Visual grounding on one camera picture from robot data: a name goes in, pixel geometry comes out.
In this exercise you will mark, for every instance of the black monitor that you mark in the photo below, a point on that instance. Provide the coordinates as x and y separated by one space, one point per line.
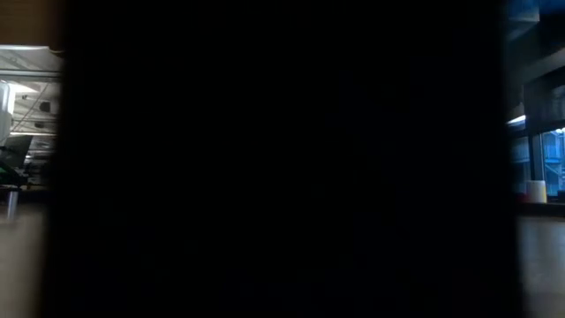
17 148

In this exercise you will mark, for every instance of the wooden shelf board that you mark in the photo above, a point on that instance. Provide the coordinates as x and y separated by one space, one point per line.
28 22

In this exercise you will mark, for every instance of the black office desk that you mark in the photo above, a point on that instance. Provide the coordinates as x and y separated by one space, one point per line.
543 208

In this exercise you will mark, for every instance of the black metal shelf frame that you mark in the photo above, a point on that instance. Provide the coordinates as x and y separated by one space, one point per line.
282 159

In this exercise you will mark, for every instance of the wooden workbench grey legs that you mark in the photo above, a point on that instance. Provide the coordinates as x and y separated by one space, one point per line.
12 203

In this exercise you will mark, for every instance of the black window frame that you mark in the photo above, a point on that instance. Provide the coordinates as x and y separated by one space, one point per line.
536 154

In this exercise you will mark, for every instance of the green object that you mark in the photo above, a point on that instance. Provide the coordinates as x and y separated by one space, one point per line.
4 174

